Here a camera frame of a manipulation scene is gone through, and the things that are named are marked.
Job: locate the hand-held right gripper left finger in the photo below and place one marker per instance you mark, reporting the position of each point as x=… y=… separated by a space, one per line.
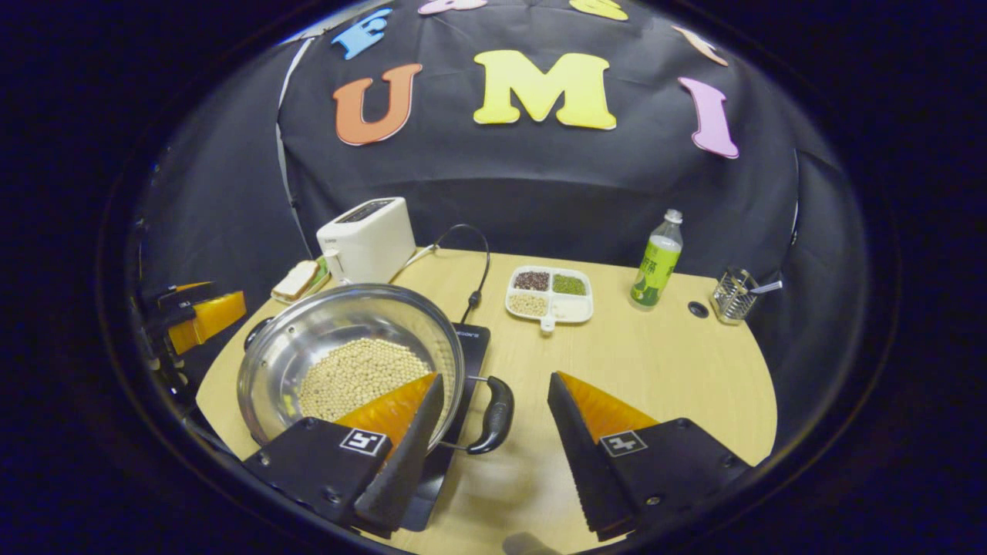
x=401 y=459

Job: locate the green label drink bottle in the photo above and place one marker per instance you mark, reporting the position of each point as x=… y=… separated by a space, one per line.
x=655 y=266

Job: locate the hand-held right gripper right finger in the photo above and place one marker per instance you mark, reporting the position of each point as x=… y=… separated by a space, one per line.
x=590 y=470

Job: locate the black induction cooktop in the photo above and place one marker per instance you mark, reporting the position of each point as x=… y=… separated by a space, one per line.
x=472 y=354

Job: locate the white divided grain tray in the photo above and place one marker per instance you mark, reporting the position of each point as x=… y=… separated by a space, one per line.
x=549 y=294

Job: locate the pile of soybeans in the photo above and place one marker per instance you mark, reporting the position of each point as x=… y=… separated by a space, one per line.
x=355 y=378

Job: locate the small green plate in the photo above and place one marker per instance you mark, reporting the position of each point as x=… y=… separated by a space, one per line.
x=321 y=271

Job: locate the bread slice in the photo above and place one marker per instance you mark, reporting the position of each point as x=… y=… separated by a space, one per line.
x=296 y=280

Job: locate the black backdrop cloth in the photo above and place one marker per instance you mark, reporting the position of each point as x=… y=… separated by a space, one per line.
x=501 y=177

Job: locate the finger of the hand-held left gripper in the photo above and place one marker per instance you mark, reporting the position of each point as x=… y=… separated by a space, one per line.
x=208 y=320
x=181 y=301

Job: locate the stainless steel pot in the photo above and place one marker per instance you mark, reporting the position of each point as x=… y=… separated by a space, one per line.
x=308 y=324

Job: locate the white toaster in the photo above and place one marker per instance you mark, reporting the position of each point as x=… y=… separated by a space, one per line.
x=366 y=243

